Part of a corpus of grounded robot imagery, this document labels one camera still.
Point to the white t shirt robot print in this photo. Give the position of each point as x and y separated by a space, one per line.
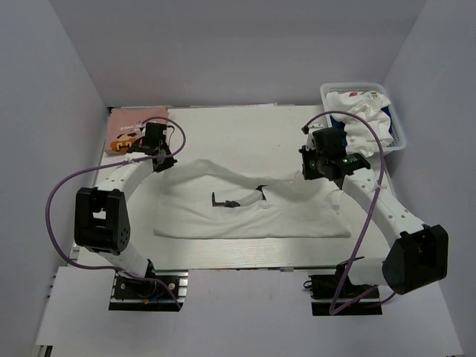
202 200

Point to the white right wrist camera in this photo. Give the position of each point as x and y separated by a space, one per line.
308 132

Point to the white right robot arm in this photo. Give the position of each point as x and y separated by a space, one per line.
418 254

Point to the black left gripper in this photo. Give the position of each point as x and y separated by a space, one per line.
169 162

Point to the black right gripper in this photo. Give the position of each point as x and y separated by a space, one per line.
308 173

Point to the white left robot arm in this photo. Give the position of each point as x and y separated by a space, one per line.
101 223

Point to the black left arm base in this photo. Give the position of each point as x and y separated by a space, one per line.
138 296

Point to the folded pink t shirt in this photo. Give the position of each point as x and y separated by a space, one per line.
126 125

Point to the white plastic basket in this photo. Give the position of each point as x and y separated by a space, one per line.
359 110

